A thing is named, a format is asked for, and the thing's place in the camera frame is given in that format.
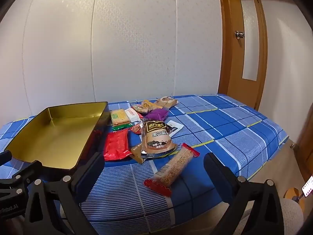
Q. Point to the white red snack packet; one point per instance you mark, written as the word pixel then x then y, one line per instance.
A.
pixel 133 114

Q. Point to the blue plaid bed sheet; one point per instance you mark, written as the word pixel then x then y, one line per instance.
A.
pixel 220 132

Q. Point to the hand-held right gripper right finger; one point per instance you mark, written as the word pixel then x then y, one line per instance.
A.
pixel 216 178

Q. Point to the metal door knob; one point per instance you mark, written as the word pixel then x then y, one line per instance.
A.
pixel 239 34

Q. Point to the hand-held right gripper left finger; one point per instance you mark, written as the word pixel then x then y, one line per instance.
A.
pixel 89 176

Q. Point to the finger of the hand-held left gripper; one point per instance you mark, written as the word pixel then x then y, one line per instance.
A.
pixel 24 173
pixel 5 156

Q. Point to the tan pastry packet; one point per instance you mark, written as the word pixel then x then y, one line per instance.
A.
pixel 167 101

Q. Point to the orange round disc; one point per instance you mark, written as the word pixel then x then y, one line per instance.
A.
pixel 291 193

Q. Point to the wooden door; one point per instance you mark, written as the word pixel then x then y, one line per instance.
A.
pixel 229 53

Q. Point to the green snack packet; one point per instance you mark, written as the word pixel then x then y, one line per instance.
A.
pixel 121 126

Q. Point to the yellow green cracker packet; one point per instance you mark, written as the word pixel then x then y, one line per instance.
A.
pixel 119 117

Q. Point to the granola bar with red ends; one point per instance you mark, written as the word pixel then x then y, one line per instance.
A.
pixel 171 169

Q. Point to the gold brown snack packet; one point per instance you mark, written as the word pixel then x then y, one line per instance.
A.
pixel 137 153

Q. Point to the white fuzzy stool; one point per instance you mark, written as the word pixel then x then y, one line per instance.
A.
pixel 291 215

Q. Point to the orange seed snack packet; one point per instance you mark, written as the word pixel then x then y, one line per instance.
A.
pixel 146 106

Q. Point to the brown sesame snack packet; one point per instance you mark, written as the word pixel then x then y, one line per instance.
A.
pixel 156 137

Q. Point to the phone on stand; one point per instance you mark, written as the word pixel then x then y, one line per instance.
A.
pixel 307 184

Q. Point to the white black sachet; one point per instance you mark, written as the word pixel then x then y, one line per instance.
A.
pixel 176 127

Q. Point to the gold tin box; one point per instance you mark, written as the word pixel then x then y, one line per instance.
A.
pixel 56 132

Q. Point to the small red snack packet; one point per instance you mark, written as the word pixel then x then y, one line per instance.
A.
pixel 136 128

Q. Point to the purple snack packet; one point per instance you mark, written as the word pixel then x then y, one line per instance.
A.
pixel 156 114

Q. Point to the wooden furniture frame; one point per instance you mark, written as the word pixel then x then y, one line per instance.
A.
pixel 304 151

